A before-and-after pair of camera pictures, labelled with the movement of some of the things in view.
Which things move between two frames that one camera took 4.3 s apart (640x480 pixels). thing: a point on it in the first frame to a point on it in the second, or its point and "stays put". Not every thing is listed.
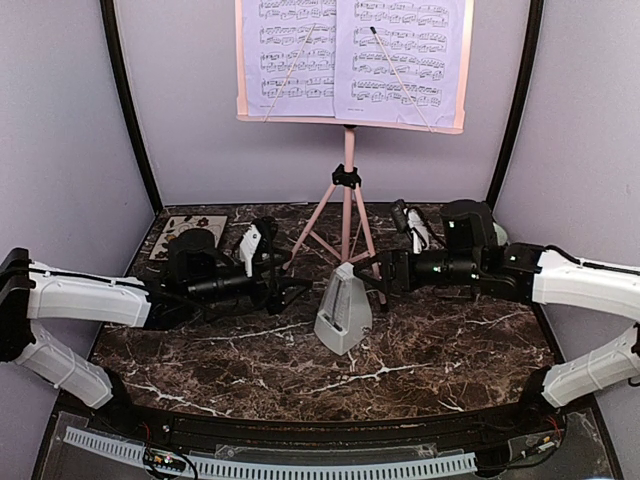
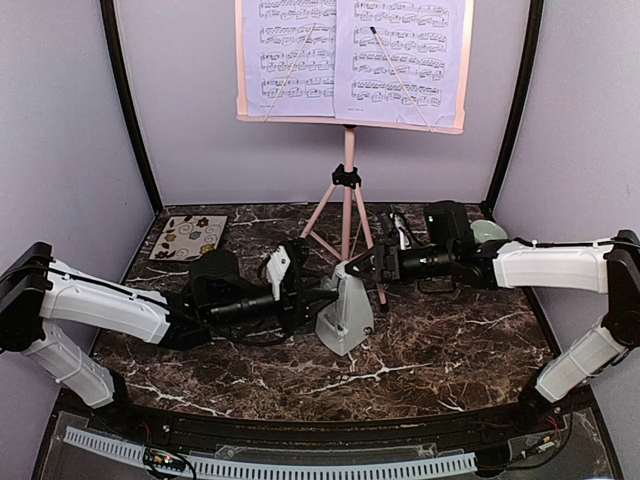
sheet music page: [290, 57] stays put
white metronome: [344, 316] stays put
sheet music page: [398, 61] stays put
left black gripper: [274, 300] to [300, 299]
